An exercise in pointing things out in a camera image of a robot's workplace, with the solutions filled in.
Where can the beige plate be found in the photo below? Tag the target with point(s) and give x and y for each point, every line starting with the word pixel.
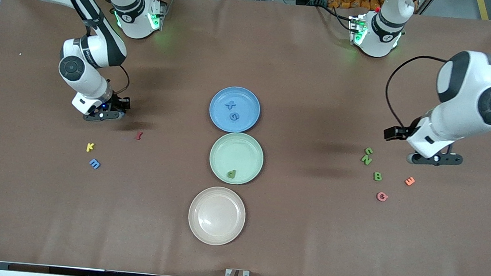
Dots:
pixel 217 215

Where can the green foam letter P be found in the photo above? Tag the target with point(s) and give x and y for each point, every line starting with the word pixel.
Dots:
pixel 233 174

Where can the yellow foam letter K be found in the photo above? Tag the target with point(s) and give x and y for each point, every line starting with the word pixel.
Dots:
pixel 89 147

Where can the orange foam letter E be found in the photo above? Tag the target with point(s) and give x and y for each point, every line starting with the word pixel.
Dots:
pixel 409 181

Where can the brown table cover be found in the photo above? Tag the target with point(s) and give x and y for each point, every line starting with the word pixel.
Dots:
pixel 307 250

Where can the red foam letter I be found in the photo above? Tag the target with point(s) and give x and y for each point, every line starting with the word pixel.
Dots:
pixel 138 135

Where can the pink foam letter G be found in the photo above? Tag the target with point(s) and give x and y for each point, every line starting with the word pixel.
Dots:
pixel 378 196

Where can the green foam letter B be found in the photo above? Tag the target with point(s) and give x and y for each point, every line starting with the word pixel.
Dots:
pixel 377 176

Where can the blue foam letter X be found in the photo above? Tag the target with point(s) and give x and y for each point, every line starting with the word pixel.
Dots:
pixel 230 105

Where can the blue plate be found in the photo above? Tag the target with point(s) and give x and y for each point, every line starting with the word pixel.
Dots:
pixel 248 102

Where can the green foam letter N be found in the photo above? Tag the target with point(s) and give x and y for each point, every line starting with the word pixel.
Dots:
pixel 366 159

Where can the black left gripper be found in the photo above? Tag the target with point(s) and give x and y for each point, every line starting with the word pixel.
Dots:
pixel 400 132

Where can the green plate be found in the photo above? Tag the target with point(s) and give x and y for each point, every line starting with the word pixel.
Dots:
pixel 236 155

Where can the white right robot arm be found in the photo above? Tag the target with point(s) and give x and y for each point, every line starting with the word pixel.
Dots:
pixel 78 68

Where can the green foam letter C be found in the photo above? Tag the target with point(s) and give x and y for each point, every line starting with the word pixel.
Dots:
pixel 368 150

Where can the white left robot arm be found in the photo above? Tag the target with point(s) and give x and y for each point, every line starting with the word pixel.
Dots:
pixel 466 99

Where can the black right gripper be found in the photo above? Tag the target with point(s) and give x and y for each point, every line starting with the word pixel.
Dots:
pixel 118 103

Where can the blue foam letter G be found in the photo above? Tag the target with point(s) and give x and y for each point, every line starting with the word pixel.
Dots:
pixel 231 116

